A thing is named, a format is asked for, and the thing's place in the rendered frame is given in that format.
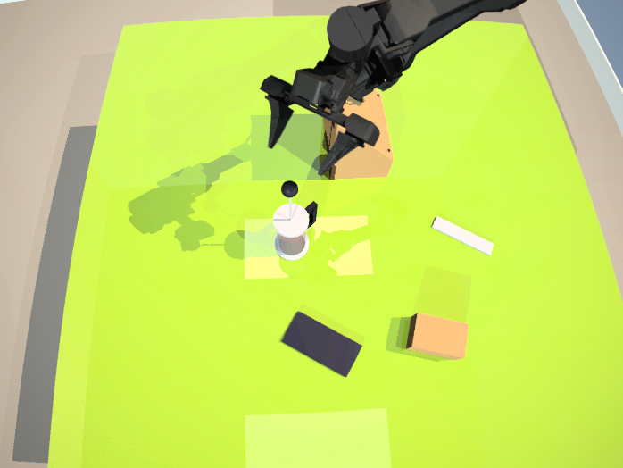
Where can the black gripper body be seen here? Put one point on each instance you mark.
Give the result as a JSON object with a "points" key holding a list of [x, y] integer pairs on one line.
{"points": [[355, 126]]}

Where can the french press coffee maker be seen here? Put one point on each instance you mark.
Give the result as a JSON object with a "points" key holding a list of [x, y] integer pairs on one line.
{"points": [[291, 222]]}

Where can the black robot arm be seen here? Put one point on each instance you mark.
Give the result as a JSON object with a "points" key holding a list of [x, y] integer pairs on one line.
{"points": [[379, 40]]}

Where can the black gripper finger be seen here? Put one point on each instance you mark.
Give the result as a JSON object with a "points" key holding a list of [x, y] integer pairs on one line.
{"points": [[342, 147], [279, 116]]}

